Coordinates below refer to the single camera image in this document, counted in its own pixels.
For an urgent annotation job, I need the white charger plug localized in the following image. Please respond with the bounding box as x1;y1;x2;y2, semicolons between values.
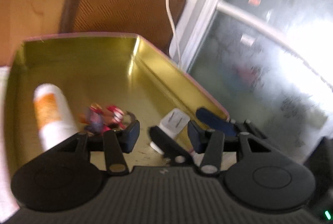
158;108;190;148

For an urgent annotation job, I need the white orange tube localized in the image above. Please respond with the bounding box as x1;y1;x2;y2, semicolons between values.
33;84;78;151

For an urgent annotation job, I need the pink macaron biscuit tin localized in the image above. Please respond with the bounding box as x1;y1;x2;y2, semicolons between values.
3;33;229;174

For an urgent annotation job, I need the frosted glass door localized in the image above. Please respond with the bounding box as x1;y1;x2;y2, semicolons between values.
169;0;332;162

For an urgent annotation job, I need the brown mesh chair back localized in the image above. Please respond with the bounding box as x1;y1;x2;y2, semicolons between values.
59;0;173;55

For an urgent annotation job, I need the white cable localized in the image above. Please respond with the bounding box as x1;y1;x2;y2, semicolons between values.
159;0;183;68

